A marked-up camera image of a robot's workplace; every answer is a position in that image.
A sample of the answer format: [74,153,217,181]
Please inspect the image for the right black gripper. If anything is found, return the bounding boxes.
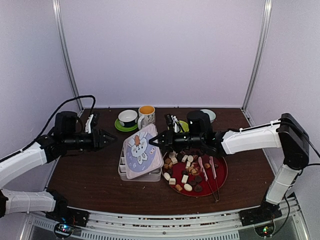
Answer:
[148,127,204,154]

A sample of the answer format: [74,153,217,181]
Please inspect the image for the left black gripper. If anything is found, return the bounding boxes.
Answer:
[63,128,118,152]

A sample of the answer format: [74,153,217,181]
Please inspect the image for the bunny tin lid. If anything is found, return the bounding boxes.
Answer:
[122,123,164,179]

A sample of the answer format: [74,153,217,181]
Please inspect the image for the pink metal tongs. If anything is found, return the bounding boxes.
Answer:
[197,156,220,203]

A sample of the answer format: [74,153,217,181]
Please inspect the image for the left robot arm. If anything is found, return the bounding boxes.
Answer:
[0,111,117,222]

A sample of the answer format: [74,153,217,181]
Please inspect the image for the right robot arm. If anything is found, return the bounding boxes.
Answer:
[152,108,274,215]

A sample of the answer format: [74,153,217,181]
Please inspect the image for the white square chocolate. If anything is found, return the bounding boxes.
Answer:
[181,174,189,184]

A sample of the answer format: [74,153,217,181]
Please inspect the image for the tan striped chocolate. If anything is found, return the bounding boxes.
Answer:
[175,184,183,192]

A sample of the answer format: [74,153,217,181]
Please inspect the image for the dark heart chocolate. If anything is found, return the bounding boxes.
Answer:
[194,184,203,193]

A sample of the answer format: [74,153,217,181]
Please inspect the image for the green saucer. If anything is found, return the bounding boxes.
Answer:
[114,118,138,132]

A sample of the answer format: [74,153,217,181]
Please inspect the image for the patterned mug yellow inside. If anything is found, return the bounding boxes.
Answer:
[137,105,156,130]

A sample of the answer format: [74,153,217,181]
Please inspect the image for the white and navy cup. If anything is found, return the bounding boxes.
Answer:
[118,109,138,123]

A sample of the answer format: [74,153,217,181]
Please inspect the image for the lime green bowl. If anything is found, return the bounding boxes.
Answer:
[178,120,189,133]

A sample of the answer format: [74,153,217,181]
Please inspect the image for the silver divided tin box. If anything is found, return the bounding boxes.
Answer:
[117,148,162,182]

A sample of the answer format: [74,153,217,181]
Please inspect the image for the round red tray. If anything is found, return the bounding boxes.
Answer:
[161,149,228,197]

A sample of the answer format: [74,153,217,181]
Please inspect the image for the pale blue bowl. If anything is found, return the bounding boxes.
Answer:
[200,109,216,124]

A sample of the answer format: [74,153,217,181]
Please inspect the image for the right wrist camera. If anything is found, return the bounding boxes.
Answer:
[164,114,185,133]

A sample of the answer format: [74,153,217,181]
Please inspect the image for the left black cable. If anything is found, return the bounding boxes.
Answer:
[19,94,96,153]

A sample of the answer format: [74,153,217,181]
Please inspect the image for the metal front rail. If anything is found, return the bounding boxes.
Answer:
[24,208,308,240]

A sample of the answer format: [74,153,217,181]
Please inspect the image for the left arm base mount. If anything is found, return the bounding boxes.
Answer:
[45,207,90,240]

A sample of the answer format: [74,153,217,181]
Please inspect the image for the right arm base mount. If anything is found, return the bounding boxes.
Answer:
[238,207,282,238]

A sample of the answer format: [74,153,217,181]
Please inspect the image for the left aluminium frame post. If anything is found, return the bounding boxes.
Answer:
[52,0,80,97]

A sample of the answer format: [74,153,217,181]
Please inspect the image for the aluminium frame post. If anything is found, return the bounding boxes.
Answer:
[52,0,80,97]
[241,0,273,112]

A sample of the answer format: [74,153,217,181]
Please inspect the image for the right aluminium frame post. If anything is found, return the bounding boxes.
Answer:
[241,0,273,112]

